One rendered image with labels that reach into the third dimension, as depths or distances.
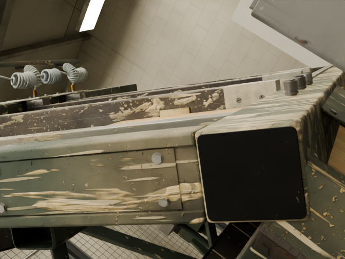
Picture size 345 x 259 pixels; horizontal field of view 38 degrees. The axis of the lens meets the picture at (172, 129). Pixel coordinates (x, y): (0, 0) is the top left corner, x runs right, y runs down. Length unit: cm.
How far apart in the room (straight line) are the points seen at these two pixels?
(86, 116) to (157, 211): 76
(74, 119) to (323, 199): 92
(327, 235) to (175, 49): 651
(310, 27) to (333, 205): 19
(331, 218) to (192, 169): 16
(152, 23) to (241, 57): 138
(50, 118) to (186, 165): 86
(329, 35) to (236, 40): 614
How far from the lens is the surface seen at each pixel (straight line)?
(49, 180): 67
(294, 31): 53
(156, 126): 85
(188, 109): 122
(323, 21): 53
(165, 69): 714
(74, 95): 227
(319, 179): 55
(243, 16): 512
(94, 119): 133
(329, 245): 57
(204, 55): 685
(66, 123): 138
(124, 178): 62
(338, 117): 79
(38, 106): 204
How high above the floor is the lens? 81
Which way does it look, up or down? 13 degrees up
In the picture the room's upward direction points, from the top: 55 degrees counter-clockwise
